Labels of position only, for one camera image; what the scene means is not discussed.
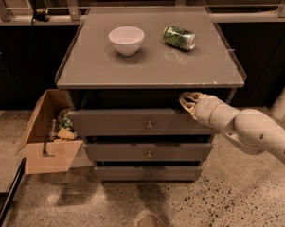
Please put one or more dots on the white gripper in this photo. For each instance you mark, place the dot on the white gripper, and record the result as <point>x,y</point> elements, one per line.
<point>205,108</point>

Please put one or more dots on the grey top drawer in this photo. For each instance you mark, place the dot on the grey top drawer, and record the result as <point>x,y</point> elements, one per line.
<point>135,122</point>

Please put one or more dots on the grey drawer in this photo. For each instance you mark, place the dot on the grey drawer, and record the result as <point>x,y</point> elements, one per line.
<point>148,173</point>
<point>135,122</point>
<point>148,152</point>

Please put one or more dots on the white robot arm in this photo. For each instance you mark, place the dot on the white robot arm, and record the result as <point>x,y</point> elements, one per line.
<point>250,130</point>

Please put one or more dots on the grey drawer cabinet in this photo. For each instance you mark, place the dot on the grey drawer cabinet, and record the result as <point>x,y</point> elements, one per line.
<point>94,76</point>

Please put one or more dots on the grey middle drawer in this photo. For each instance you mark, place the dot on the grey middle drawer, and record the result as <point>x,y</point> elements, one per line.
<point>148,152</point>

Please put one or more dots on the grey bottom drawer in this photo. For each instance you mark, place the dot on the grey bottom drawer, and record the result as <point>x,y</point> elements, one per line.
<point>148,173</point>

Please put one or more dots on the green soda can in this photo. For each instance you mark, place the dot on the green soda can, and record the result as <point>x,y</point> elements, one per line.
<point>179,37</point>

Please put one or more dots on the white ceramic bowl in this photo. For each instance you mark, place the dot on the white ceramic bowl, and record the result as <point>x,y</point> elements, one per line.
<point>126,40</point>

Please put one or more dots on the green chip bag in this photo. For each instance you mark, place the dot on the green chip bag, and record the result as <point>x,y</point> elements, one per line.
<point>65,122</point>

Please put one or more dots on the yellow sponge in box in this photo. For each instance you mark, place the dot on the yellow sponge in box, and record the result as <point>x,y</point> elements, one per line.
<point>66,134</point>

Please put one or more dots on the clear plastic bottle in box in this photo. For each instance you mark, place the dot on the clear plastic bottle in box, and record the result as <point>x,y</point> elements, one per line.
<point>53,130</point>

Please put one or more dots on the cardboard box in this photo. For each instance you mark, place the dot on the cardboard box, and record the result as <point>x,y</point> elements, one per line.
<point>44,155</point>

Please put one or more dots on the small black device on ledge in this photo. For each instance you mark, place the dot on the small black device on ledge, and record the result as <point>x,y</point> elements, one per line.
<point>41,14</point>

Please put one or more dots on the black bar on floor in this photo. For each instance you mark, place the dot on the black bar on floor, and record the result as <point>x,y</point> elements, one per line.
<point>7,197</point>

